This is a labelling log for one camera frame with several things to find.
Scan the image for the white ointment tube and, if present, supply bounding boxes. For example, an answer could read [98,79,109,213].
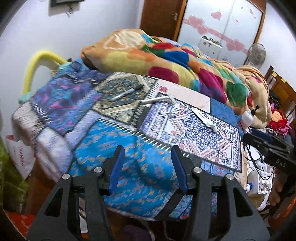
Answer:
[192,108,218,132]

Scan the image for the white bottle with black cap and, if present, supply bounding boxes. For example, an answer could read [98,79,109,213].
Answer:
[239,105,260,130]

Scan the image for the wooden chair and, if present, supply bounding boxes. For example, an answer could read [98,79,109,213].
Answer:
[265,66,295,127]

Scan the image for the patchwork patterned bedsheet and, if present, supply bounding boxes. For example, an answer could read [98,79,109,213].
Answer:
[11,60,242,220]

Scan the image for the white disposable razor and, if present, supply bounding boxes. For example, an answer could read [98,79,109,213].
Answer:
[141,94,175,104]

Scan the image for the grey black marker pen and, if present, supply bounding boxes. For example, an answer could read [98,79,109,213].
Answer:
[111,84,144,102]

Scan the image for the white plastic shopping bag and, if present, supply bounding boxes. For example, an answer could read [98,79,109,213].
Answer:
[6,135,36,180]

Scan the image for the standing electric fan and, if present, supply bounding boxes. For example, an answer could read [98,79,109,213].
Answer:
[243,43,266,66]

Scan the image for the green leaf pattern bag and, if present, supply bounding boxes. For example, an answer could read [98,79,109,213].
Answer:
[1,140,29,213]

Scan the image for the colourful fleece blanket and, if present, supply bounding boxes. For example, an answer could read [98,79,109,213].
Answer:
[81,29,272,128]

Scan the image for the white box on bed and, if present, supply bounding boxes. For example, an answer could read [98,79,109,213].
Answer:
[198,36,222,59]

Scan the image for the white wardrobe with pink hearts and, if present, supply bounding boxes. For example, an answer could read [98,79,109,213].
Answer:
[177,1,263,67]

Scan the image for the yellow foam tube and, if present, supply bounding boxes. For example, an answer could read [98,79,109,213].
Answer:
[22,50,68,95]

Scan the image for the brown wooden door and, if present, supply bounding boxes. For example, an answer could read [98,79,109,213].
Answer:
[139,0,187,41]

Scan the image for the black cables beside bed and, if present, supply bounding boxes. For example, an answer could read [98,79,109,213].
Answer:
[244,143,276,181]

